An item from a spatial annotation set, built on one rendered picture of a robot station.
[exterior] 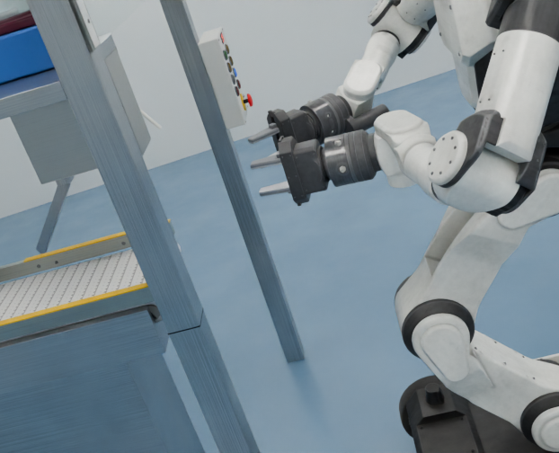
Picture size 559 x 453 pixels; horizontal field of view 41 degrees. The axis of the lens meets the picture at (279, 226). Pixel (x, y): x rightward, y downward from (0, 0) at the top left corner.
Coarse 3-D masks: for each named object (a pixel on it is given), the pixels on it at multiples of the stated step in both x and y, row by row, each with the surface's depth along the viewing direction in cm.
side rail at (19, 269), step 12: (108, 240) 161; (120, 240) 161; (72, 252) 162; (84, 252) 162; (96, 252) 162; (108, 252) 162; (12, 264) 164; (24, 264) 163; (36, 264) 163; (48, 264) 163; (60, 264) 163; (0, 276) 165; (12, 276) 165
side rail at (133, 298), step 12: (108, 300) 136; (120, 300) 136; (132, 300) 136; (144, 300) 136; (60, 312) 137; (72, 312) 137; (84, 312) 137; (96, 312) 137; (108, 312) 137; (12, 324) 138; (24, 324) 138; (36, 324) 138; (48, 324) 138; (60, 324) 138; (0, 336) 139; (12, 336) 139
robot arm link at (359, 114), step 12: (324, 96) 151; (336, 96) 151; (372, 96) 152; (336, 108) 149; (348, 108) 151; (360, 108) 152; (384, 108) 153; (348, 120) 150; (360, 120) 150; (372, 120) 151
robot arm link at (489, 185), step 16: (416, 160) 113; (480, 160) 98; (496, 160) 100; (416, 176) 113; (464, 176) 98; (480, 176) 99; (496, 176) 99; (512, 176) 100; (432, 192) 108; (448, 192) 101; (464, 192) 101; (480, 192) 100; (496, 192) 100; (512, 192) 101; (464, 208) 104; (480, 208) 103; (496, 208) 103; (512, 208) 102
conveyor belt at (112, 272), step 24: (96, 264) 160; (120, 264) 156; (0, 288) 164; (24, 288) 160; (48, 288) 156; (72, 288) 153; (96, 288) 149; (120, 288) 146; (0, 312) 152; (24, 312) 149
